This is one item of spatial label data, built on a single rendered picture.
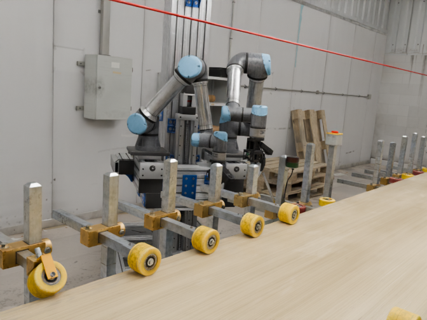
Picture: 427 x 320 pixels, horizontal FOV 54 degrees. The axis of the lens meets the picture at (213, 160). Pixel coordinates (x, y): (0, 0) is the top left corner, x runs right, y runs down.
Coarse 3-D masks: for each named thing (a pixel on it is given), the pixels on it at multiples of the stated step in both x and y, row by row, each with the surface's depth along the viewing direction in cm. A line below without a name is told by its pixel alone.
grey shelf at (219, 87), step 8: (160, 72) 465; (160, 80) 465; (208, 80) 529; (216, 80) 528; (224, 80) 487; (208, 88) 532; (216, 88) 529; (224, 88) 520; (216, 96) 530; (224, 96) 521; (216, 104) 483; (224, 104) 494; (216, 112) 532; (216, 120) 533
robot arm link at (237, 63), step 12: (240, 60) 230; (228, 72) 229; (240, 72) 228; (228, 84) 222; (240, 84) 223; (228, 96) 217; (240, 96) 220; (228, 108) 210; (240, 108) 211; (228, 120) 212; (240, 120) 211
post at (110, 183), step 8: (104, 176) 132; (112, 176) 131; (104, 184) 132; (112, 184) 132; (104, 192) 133; (112, 192) 132; (104, 200) 133; (112, 200) 133; (104, 208) 133; (112, 208) 133; (104, 216) 134; (112, 216) 134; (104, 224) 134; (112, 224) 134; (104, 248) 135; (104, 256) 136; (112, 256) 136; (104, 264) 136; (112, 264) 137; (104, 272) 136; (112, 272) 137
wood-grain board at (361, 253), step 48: (384, 192) 244; (240, 240) 150; (288, 240) 153; (336, 240) 157; (384, 240) 161; (96, 288) 107; (144, 288) 109; (192, 288) 111; (240, 288) 113; (288, 288) 115; (336, 288) 117; (384, 288) 120
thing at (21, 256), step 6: (0, 234) 123; (0, 240) 118; (6, 240) 119; (12, 240) 119; (18, 252) 111; (24, 252) 112; (30, 252) 112; (18, 258) 111; (24, 258) 108; (24, 264) 109
